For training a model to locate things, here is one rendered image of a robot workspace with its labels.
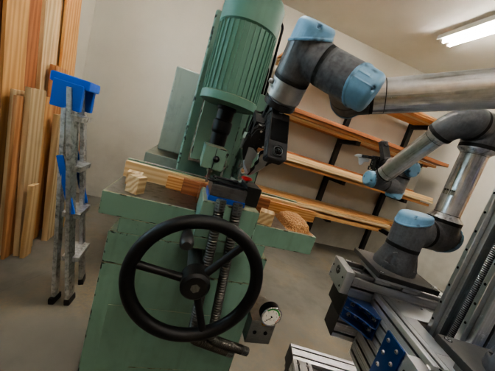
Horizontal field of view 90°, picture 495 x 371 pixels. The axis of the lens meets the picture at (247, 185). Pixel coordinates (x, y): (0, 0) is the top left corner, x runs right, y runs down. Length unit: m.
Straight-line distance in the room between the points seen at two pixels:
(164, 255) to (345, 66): 0.60
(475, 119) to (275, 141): 0.78
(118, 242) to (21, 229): 1.42
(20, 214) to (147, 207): 1.44
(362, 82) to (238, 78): 0.36
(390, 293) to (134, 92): 2.87
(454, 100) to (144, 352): 0.99
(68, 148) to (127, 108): 1.76
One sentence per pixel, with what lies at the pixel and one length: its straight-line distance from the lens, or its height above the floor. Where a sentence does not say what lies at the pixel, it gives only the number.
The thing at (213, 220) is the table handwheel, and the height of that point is 0.95.
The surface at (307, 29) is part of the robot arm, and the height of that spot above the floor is 1.33.
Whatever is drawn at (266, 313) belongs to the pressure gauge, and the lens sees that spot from 0.80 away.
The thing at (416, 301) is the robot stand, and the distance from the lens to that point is 1.19.
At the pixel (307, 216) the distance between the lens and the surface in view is 0.94.
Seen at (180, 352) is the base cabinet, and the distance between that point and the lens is 0.92.
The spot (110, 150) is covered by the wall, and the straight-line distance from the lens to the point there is 3.20.
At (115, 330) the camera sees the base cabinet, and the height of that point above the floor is 0.51.
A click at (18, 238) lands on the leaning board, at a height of 0.12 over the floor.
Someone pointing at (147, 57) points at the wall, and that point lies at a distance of 3.16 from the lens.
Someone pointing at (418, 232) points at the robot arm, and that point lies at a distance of 1.08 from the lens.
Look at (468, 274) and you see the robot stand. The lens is 1.01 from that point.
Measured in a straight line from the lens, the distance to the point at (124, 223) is 0.71.
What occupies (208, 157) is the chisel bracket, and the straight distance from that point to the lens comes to 0.76.
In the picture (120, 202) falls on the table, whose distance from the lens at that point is 0.69.
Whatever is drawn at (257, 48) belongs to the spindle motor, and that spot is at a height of 1.36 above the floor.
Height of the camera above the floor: 1.11
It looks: 10 degrees down
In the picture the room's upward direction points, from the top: 17 degrees clockwise
